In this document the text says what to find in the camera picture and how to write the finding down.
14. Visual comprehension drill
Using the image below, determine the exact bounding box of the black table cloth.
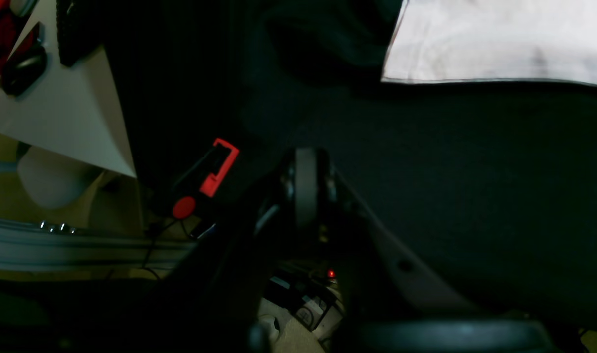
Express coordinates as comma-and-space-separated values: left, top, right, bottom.
99, 0, 597, 330

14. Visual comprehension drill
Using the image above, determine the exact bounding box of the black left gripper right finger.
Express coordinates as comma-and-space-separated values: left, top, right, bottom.
328, 174, 554, 353

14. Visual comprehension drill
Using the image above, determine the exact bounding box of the black computer mouse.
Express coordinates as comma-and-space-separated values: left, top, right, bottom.
0, 46, 48, 96

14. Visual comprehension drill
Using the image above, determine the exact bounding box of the white side table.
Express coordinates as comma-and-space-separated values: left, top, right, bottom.
0, 0, 136, 178

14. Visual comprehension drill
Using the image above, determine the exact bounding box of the black keyboard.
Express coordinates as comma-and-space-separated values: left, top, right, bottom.
56, 0, 101, 67

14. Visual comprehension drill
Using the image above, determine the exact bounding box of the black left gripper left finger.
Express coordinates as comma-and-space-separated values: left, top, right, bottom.
281, 148, 336, 235

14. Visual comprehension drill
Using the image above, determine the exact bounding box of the red black clamp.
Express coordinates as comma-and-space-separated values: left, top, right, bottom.
169, 138, 240, 220

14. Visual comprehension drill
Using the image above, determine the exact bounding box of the pale pink T-shirt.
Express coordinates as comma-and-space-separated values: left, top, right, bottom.
381, 0, 597, 87

